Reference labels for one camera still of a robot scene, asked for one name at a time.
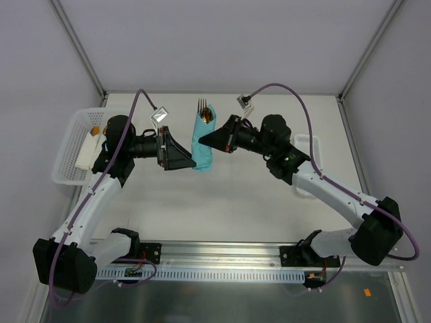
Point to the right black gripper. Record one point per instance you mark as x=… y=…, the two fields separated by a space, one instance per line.
x=232 y=133

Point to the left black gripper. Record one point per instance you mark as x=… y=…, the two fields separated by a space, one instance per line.
x=161 y=148

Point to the blue paper napkin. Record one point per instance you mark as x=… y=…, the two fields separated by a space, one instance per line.
x=202 y=154

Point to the silver fork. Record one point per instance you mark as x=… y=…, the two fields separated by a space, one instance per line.
x=201 y=105

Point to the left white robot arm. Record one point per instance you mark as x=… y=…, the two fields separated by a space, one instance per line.
x=68 y=260

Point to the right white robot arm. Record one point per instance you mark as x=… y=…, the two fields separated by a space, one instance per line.
x=374 y=224

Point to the left white rolled napkin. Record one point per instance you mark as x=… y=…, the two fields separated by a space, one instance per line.
x=86 y=152

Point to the right white plastic tray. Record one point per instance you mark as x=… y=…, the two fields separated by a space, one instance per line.
x=302 y=142

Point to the orange utensil tip in basket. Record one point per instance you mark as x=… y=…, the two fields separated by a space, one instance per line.
x=95 y=131

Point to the left white plastic basket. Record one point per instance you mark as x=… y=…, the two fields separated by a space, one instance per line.
x=81 y=123

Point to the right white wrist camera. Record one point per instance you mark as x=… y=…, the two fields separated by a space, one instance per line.
x=246 y=105

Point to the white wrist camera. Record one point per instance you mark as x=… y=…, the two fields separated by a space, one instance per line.
x=246 y=105
x=158 y=116

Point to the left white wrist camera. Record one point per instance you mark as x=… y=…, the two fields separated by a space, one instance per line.
x=158 y=116

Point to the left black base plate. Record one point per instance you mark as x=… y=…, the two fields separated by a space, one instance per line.
x=147 y=251

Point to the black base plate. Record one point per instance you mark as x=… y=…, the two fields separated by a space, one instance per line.
x=147 y=251
x=297 y=256

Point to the aluminium mounting rail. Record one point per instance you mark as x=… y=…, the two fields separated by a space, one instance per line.
x=221 y=255

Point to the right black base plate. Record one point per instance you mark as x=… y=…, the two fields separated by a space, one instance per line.
x=297 y=256

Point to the white slotted cable duct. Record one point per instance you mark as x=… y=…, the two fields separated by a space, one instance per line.
x=203 y=275

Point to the left aluminium frame post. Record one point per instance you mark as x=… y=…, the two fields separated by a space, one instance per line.
x=78 y=47

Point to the aluminium frame post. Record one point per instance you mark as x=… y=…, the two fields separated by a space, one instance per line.
x=377 y=36
x=78 y=47

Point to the right aluminium frame post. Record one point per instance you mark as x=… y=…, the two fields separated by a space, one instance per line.
x=377 y=36

